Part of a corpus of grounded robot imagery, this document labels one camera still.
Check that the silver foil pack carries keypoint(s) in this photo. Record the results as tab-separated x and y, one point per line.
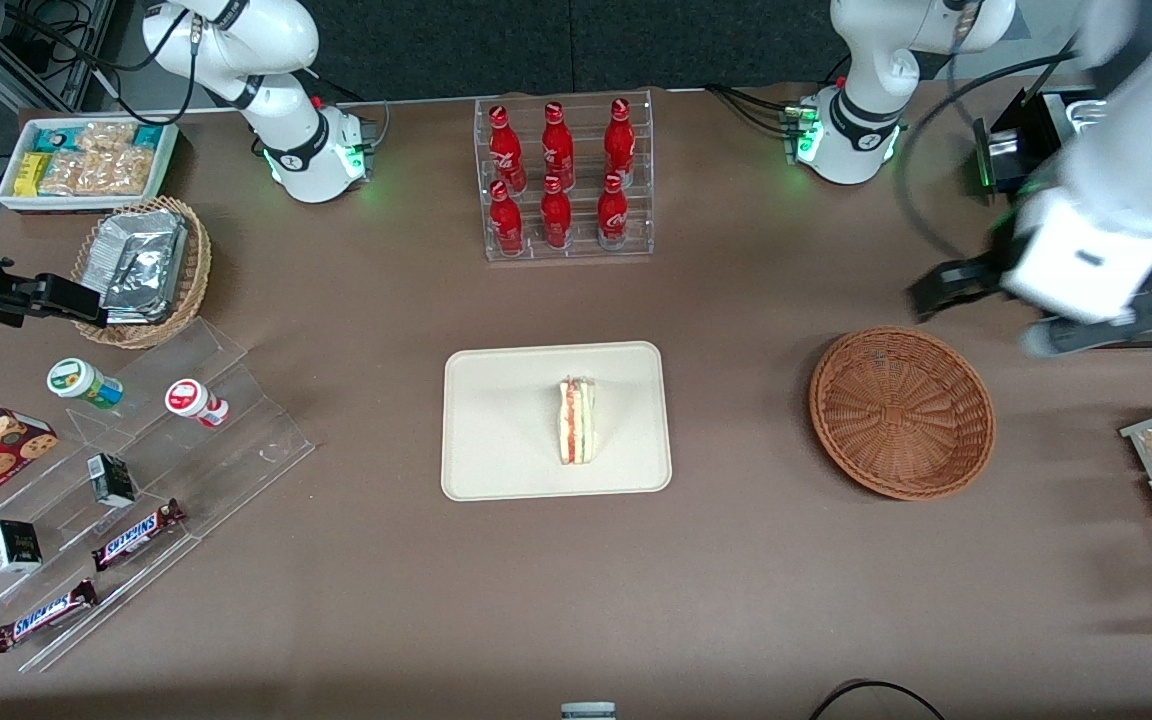
141	285
131	230

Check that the black food warmer appliance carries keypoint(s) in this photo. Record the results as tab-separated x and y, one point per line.
1036	130

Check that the clear acrylic bottle rack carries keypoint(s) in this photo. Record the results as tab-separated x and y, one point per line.
581	215

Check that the small black carton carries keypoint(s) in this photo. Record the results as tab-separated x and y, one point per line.
112	480
14	546

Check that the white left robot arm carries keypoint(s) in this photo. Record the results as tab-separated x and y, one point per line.
861	130

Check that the triangular sandwich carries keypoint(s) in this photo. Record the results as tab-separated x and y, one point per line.
577	425

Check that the clear acrylic stepped display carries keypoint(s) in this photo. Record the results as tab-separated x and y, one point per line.
236	440

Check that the small grey white object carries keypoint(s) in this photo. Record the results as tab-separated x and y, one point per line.
588	712

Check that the red cola bottle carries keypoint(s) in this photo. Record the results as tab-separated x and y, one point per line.
558	148
506	150
613	215
556	218
620	143
507	225

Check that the green lid yoghurt cup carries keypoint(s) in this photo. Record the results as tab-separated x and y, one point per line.
76	380

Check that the Snickers chocolate bar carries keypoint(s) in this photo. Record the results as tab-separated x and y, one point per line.
136	535
44	616

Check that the steel warmer pan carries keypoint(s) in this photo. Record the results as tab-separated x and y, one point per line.
1086	115

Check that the clear bag of crackers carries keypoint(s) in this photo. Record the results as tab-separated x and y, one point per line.
106	137
116	173

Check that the brown round wicker basket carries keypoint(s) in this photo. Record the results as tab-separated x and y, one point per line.
901	415

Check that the yellow snack packet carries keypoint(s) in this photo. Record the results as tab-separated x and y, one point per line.
32	175

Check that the cream plastic tray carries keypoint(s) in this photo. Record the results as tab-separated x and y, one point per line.
496	420

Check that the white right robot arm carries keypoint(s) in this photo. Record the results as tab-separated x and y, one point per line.
286	150

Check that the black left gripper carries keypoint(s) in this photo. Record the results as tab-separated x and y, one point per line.
982	270

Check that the light tan wicker basket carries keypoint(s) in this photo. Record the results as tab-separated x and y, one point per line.
198	265

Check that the white rectangular snack bin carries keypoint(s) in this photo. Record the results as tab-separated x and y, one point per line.
11	195

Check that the red lid yoghurt cup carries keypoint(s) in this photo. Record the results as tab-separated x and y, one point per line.
191	400

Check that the teal snack packet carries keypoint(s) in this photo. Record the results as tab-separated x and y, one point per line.
56	138

